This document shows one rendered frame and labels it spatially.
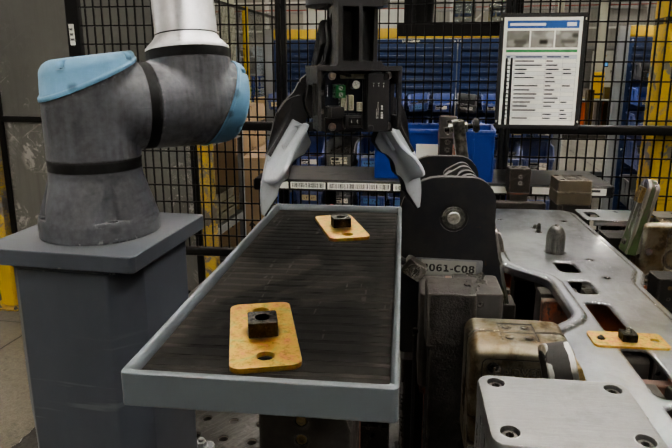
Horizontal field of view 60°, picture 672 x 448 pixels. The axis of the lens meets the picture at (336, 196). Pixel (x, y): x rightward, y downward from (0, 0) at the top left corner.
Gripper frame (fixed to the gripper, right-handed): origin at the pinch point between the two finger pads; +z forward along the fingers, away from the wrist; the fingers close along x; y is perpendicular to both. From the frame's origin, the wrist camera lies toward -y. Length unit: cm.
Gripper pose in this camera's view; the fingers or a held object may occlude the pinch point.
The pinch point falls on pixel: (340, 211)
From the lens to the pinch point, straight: 56.4
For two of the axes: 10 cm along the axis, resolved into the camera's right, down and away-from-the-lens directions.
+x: 9.8, -0.4, 2.0
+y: 2.1, 2.1, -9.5
